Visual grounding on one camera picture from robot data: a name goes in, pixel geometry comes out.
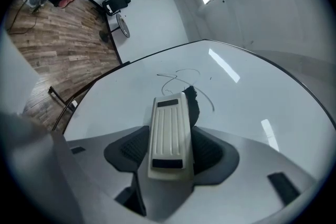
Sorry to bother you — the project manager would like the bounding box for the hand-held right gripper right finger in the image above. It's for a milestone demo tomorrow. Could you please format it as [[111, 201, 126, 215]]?
[[167, 125, 318, 221]]

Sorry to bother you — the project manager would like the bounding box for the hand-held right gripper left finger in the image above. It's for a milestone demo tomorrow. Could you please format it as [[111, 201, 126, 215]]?
[[65, 124, 152, 217]]

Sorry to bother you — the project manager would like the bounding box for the white whiteboard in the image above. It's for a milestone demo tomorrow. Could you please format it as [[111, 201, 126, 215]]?
[[62, 39, 336, 157]]

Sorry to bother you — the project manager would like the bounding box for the white whiteboard eraser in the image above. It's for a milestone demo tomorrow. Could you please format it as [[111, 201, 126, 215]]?
[[146, 86, 202, 182]]

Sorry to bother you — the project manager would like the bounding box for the black floor cable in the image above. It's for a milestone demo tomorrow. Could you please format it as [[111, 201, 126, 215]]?
[[5, 0, 38, 35]]

